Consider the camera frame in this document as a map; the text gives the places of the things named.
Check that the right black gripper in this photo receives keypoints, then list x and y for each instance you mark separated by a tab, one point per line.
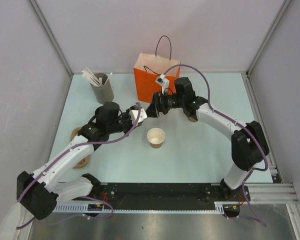
153	111

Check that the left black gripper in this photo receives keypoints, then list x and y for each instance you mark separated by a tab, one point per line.
127	114

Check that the single brown paper cup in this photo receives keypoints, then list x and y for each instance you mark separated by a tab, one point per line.
156	137

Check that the orange paper bag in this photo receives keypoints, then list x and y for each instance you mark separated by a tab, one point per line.
147	69

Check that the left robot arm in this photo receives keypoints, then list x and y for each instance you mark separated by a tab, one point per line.
36	191

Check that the grey cylindrical straw holder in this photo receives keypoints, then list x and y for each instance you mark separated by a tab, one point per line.
103	93

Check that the stack of brown paper cups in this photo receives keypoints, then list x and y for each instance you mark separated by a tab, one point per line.
192	120

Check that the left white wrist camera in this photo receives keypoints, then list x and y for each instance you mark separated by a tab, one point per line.
138	116

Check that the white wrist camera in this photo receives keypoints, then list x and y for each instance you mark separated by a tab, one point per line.
163	82
138	116

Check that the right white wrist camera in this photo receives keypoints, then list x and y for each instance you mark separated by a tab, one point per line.
163	82

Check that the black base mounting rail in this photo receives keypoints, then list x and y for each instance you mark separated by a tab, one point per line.
167	196

